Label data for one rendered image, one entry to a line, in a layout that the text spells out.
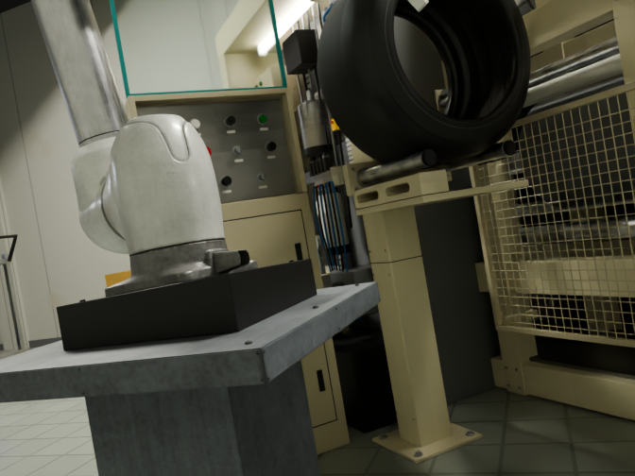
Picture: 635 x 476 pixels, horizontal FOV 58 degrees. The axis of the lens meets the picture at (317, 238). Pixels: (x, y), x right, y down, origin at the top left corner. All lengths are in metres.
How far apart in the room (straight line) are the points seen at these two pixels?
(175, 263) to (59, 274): 5.96
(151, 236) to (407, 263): 1.16
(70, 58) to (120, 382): 0.64
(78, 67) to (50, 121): 5.69
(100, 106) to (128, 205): 0.28
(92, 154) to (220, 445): 0.56
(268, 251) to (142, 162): 1.09
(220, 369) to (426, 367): 1.37
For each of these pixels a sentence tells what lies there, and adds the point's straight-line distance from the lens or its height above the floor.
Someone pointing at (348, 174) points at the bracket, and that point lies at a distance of 1.80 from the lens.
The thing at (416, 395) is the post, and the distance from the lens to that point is 1.97.
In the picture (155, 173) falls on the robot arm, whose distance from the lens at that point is 0.90.
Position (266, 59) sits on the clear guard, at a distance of 2.11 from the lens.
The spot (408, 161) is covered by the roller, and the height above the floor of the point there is 0.90.
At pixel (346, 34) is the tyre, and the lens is 1.57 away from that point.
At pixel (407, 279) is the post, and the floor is 0.55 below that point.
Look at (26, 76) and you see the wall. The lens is 7.13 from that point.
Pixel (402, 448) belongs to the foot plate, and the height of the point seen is 0.01.
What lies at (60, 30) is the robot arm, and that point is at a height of 1.19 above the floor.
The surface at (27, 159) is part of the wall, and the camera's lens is 7.05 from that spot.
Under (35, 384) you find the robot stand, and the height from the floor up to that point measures 0.63.
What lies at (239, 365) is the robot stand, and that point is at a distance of 0.64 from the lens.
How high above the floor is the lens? 0.76
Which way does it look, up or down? 1 degrees down
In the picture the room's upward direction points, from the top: 10 degrees counter-clockwise
